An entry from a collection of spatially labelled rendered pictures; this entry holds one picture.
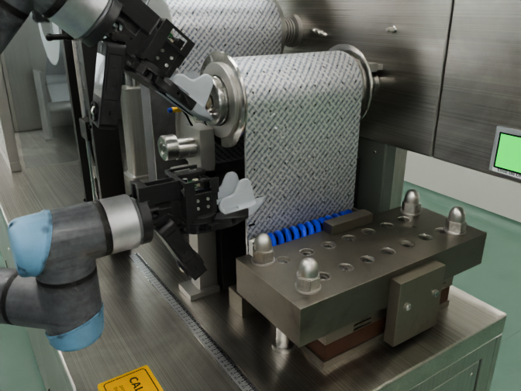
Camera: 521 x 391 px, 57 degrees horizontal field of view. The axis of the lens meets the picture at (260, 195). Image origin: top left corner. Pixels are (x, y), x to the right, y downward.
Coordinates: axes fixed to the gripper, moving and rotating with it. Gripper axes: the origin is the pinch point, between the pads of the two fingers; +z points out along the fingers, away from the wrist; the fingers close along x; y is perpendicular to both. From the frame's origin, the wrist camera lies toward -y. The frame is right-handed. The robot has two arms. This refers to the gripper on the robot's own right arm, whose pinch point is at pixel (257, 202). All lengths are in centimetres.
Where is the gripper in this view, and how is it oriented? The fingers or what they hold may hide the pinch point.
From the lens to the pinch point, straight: 76.9
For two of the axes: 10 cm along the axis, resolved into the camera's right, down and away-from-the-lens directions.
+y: 0.0, -9.3, -3.7
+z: 8.3, -2.1, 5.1
